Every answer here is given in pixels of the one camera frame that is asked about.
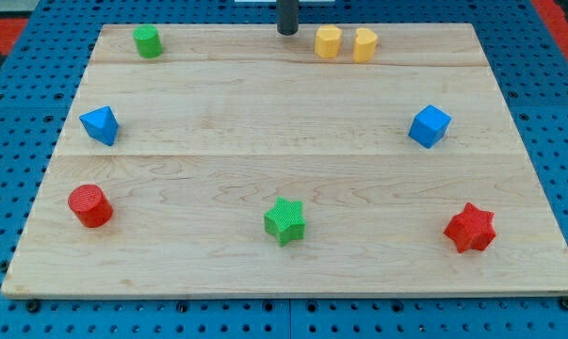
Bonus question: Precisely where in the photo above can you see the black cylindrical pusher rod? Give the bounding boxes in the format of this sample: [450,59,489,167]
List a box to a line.
[276,0,300,36]

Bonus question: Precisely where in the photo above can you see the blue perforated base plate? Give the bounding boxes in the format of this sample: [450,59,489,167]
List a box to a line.
[0,0,568,338]

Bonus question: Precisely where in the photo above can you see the wooden board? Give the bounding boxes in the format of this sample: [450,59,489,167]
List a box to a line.
[1,24,568,299]

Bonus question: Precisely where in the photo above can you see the red star block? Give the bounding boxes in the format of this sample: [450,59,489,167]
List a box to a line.
[444,202,496,253]

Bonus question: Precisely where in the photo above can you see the yellow hexagon block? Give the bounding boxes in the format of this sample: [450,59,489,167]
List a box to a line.
[314,24,343,59]

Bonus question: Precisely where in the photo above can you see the yellow heart block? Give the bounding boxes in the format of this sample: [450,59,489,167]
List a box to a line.
[352,27,379,63]

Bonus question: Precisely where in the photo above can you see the green cylinder block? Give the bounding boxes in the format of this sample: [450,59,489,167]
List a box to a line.
[133,24,163,58]

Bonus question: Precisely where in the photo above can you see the blue triangle block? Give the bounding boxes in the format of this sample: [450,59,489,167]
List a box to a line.
[79,106,119,146]

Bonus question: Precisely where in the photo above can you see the green star block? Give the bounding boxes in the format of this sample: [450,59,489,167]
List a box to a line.
[264,197,306,247]

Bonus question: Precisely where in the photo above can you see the red cylinder block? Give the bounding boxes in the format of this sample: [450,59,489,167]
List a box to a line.
[68,184,113,228]

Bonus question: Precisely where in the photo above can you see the blue cube block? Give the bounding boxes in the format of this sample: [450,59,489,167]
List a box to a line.
[408,105,451,149]

